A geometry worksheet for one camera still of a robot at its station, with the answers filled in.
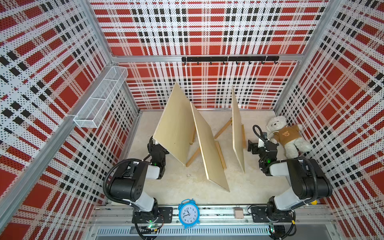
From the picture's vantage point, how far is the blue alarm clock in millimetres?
715

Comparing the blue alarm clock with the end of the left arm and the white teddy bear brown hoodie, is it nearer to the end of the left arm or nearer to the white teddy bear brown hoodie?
the end of the left arm

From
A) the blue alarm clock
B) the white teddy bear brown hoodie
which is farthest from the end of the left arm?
the white teddy bear brown hoodie

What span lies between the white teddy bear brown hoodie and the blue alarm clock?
66cm

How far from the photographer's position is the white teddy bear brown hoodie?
920mm
